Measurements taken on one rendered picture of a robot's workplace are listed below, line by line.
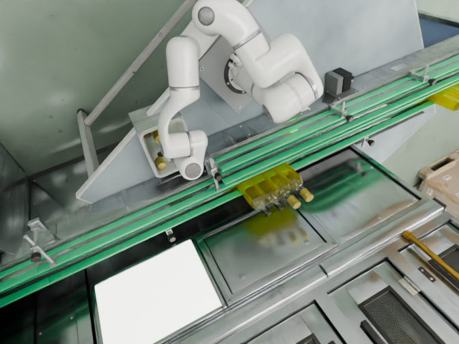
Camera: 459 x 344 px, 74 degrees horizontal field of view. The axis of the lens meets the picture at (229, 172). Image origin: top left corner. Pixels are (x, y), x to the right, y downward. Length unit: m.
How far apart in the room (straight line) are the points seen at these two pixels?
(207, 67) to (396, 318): 1.02
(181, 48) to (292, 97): 0.32
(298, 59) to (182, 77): 0.31
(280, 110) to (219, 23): 0.27
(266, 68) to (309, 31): 0.57
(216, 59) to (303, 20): 0.43
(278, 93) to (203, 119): 0.48
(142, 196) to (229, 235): 0.39
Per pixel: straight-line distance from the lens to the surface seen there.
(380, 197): 1.48
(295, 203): 1.17
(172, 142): 0.89
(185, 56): 0.85
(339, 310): 1.16
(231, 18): 0.81
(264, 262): 1.20
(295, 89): 0.86
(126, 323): 1.22
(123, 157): 1.25
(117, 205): 1.29
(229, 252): 1.23
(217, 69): 1.07
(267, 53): 0.84
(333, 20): 1.44
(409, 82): 1.68
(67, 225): 1.33
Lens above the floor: 1.78
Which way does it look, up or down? 44 degrees down
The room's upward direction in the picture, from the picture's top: 143 degrees clockwise
